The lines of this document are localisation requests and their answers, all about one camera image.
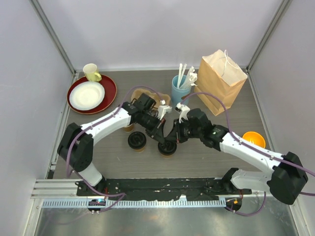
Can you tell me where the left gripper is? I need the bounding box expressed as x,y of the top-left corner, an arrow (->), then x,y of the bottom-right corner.
139,112 -> 166,144

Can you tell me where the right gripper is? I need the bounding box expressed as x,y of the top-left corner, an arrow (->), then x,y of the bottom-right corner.
167,118 -> 202,144

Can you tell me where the black lid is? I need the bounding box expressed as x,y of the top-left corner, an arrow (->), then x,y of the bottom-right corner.
127,131 -> 147,150
157,141 -> 177,154

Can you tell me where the paper cup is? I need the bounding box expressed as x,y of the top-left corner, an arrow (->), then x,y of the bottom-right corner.
161,154 -> 173,158
135,147 -> 145,153

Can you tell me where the stack of paper cups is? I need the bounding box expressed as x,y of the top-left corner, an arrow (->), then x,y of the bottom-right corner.
123,124 -> 134,133

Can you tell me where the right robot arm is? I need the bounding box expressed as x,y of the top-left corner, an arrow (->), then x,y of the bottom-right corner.
166,104 -> 308,205

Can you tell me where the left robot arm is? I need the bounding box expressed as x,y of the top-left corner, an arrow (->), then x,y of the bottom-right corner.
57,93 -> 172,196

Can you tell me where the cardboard cup carrier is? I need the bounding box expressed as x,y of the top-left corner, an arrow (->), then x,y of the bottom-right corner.
131,88 -> 171,109

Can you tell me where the blue straw holder cup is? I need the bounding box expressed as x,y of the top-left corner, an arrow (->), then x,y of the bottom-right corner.
171,75 -> 191,106

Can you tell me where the red round tray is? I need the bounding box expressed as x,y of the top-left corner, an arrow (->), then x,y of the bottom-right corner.
67,74 -> 117,115

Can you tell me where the brown paper bag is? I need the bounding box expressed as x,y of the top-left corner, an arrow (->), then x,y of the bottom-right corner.
194,50 -> 248,109

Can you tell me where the orange bowl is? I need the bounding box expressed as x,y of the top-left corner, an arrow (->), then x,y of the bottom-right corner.
242,131 -> 266,148

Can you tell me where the white paper plate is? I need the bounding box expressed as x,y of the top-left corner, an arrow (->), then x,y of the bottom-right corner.
69,81 -> 105,111

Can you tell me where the yellow mug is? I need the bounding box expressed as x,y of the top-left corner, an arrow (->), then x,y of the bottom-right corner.
83,63 -> 102,82

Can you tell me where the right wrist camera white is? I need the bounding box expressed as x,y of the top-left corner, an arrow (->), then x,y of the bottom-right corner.
175,103 -> 190,123

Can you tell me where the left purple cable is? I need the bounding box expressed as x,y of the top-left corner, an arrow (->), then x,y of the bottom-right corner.
65,86 -> 165,226

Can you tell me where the purple cable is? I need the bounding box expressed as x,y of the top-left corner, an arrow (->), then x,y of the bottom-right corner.
181,91 -> 315,217
65,86 -> 165,226

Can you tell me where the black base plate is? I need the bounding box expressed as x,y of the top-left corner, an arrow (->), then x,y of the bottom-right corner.
76,177 -> 252,201

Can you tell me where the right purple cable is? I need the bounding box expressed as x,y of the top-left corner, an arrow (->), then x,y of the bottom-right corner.
181,91 -> 315,217

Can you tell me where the aluminium front rail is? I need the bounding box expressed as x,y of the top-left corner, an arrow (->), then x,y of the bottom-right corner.
31,176 -> 301,209

